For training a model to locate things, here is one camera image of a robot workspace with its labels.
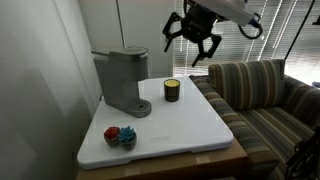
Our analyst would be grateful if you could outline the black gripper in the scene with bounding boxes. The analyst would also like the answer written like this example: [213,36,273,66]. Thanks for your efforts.
[162,2,223,68]

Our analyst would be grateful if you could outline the grey coffeemaker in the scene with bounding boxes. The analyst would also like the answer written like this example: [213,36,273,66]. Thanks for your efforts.
[91,47,152,118]

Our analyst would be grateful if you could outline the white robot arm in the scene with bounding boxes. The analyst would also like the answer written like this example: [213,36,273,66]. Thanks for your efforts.
[162,0,263,66]

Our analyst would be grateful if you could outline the dark glass yellow candle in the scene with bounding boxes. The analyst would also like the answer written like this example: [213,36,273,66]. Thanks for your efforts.
[164,79,180,102]

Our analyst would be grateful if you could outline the thin floor lamp pole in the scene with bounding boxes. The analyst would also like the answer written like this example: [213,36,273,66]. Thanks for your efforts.
[115,0,126,48]

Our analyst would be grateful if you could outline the white window blinds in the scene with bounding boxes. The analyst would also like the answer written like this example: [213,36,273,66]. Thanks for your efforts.
[173,0,320,84]

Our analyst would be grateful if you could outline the white table top board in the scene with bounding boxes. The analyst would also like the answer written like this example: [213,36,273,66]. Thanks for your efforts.
[77,77,233,169]

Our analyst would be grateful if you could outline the striped sofa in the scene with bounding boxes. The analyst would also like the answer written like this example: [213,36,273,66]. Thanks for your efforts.
[191,59,320,180]

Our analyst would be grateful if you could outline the blue succulent in pot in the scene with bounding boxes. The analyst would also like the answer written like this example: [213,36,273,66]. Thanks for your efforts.
[118,126,137,150]

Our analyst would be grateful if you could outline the red succulent in pot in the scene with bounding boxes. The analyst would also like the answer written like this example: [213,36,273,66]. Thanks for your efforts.
[104,126,120,147]

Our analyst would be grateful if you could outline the wooden side table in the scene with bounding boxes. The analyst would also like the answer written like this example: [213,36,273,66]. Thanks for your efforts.
[76,139,248,180]

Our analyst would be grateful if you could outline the black tripod stand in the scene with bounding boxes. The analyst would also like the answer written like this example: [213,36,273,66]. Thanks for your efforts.
[285,126,320,180]

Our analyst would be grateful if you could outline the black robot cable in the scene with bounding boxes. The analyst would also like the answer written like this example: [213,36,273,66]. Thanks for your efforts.
[237,12,264,40]

